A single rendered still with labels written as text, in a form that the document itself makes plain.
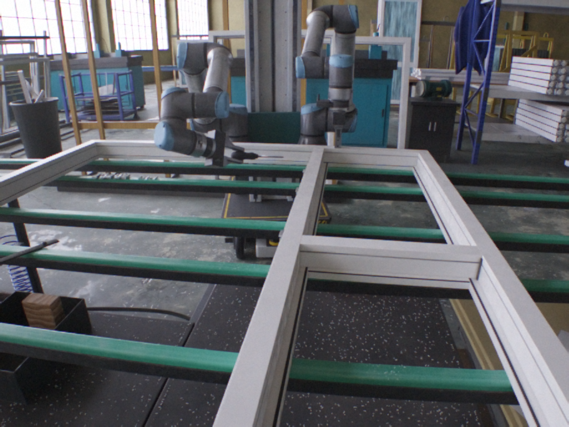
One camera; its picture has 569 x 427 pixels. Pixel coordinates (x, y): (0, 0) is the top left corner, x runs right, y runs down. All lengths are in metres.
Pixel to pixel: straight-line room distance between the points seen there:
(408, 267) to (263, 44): 1.99
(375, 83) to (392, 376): 4.73
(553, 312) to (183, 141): 1.26
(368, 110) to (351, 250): 4.45
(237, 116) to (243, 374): 2.00
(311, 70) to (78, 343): 1.32
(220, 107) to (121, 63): 8.32
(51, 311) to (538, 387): 1.07
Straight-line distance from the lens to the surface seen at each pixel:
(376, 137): 5.30
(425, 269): 0.88
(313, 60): 1.71
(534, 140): 5.59
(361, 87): 5.19
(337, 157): 1.65
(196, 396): 1.00
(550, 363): 0.66
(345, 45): 2.25
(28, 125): 5.71
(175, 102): 1.42
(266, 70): 2.62
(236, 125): 2.42
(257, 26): 2.58
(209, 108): 1.41
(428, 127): 5.12
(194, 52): 1.94
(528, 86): 5.74
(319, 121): 2.43
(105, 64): 9.86
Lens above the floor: 1.32
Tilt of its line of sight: 23 degrees down
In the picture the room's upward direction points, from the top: straight up
